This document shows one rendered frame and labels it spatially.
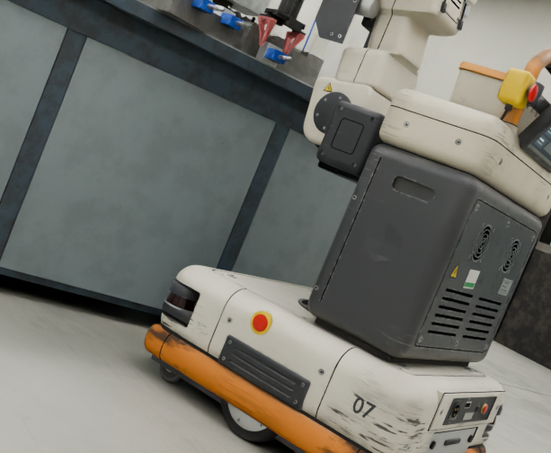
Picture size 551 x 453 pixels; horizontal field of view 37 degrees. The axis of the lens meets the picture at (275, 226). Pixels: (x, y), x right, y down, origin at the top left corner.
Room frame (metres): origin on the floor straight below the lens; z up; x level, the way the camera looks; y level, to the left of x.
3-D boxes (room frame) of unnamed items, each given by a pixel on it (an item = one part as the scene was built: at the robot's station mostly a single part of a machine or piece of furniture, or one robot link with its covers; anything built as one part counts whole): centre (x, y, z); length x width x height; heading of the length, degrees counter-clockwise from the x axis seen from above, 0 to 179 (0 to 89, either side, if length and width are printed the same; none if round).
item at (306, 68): (2.55, 0.30, 0.87); 0.50 x 0.26 x 0.14; 34
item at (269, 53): (2.23, 0.16, 0.83); 0.13 x 0.05 x 0.05; 35
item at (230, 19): (2.16, 0.30, 0.86); 0.13 x 0.05 x 0.05; 51
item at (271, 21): (2.25, 0.21, 0.88); 0.07 x 0.07 x 0.09; 36
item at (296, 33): (2.28, 0.17, 0.88); 0.07 x 0.07 x 0.09; 36
